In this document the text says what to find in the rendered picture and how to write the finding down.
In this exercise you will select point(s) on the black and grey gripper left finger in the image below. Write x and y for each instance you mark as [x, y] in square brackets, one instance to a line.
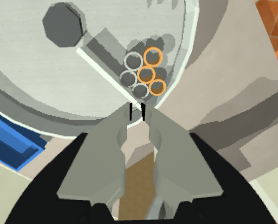
[91, 169]

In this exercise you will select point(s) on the blue open box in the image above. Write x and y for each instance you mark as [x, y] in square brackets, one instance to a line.
[15, 152]

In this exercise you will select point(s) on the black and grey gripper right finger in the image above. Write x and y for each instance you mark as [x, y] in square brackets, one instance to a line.
[188, 169]

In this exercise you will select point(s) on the grey round turntable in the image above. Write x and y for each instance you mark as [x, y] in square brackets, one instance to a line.
[47, 87]

